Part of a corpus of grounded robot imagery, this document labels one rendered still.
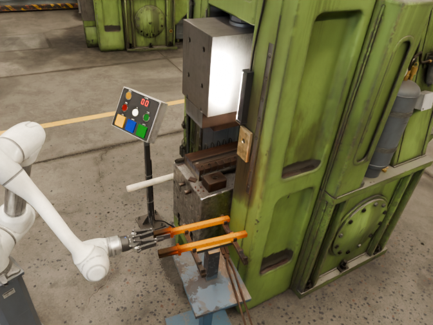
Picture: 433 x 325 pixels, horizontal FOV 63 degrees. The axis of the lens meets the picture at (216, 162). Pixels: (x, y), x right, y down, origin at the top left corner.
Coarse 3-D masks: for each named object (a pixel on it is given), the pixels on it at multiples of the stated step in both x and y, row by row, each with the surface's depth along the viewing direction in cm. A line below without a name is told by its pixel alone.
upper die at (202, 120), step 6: (186, 102) 196; (186, 108) 198; (192, 108) 191; (192, 114) 193; (198, 114) 186; (204, 114) 182; (222, 114) 189; (228, 114) 191; (234, 114) 193; (198, 120) 188; (204, 120) 185; (210, 120) 187; (216, 120) 189; (222, 120) 191; (228, 120) 193; (234, 120) 195; (204, 126) 187; (210, 126) 189
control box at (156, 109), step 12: (120, 96) 240; (132, 96) 235; (144, 96) 230; (120, 108) 239; (132, 108) 235; (144, 108) 230; (156, 108) 226; (132, 120) 234; (156, 120) 227; (156, 132) 232
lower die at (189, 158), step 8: (224, 144) 230; (232, 144) 230; (192, 152) 220; (200, 152) 220; (208, 152) 219; (216, 152) 220; (224, 152) 219; (184, 160) 220; (192, 160) 210; (216, 160) 213; (224, 160) 213; (232, 160) 214; (192, 168) 212; (200, 168) 205; (208, 168) 206; (216, 168) 209
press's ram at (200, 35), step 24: (192, 24) 169; (216, 24) 172; (192, 48) 174; (216, 48) 159; (240, 48) 165; (192, 72) 180; (216, 72) 166; (240, 72) 173; (192, 96) 187; (216, 96) 174
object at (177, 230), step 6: (228, 216) 185; (198, 222) 179; (204, 222) 180; (210, 222) 180; (216, 222) 181; (222, 222) 183; (168, 228) 173; (174, 228) 175; (180, 228) 175; (186, 228) 175; (192, 228) 177; (198, 228) 178; (156, 234) 170; (162, 234) 172; (174, 234) 174
